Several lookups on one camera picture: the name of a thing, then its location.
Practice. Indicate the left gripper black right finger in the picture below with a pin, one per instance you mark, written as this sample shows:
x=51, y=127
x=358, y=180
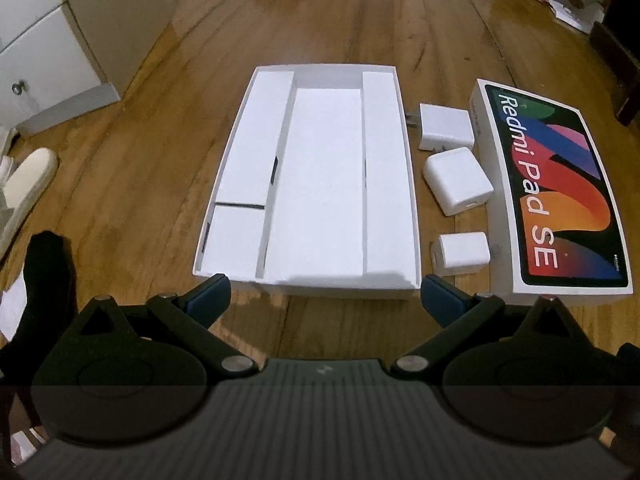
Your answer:
x=466, y=322

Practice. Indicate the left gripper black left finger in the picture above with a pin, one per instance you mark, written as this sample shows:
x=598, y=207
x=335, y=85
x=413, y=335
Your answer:
x=185, y=320

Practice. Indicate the small white cube adapter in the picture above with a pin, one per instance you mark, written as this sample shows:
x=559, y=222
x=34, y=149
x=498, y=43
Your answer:
x=460, y=253

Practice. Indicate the Redmi Pad SE box lid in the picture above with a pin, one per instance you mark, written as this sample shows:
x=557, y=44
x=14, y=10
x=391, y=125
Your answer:
x=553, y=224

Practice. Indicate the white rounded power adapter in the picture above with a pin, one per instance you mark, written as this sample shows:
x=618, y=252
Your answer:
x=457, y=180

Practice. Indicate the white charger with prongs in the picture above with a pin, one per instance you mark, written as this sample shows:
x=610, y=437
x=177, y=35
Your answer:
x=442, y=128

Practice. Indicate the black sock foot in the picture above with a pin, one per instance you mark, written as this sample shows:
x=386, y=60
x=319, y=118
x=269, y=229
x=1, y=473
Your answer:
x=50, y=279

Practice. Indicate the white open box tray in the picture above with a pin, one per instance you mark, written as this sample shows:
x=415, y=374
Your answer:
x=314, y=194

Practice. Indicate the white slipper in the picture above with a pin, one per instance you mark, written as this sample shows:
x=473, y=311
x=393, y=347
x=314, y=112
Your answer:
x=22, y=190

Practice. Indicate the white drawer cabinet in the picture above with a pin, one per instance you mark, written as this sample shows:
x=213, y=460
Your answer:
x=64, y=58

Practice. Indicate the dark wooden furniture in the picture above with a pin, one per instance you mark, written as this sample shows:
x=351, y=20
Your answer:
x=616, y=40

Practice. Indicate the white papers on floor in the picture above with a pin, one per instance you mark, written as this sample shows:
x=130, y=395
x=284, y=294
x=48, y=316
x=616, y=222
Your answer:
x=579, y=14

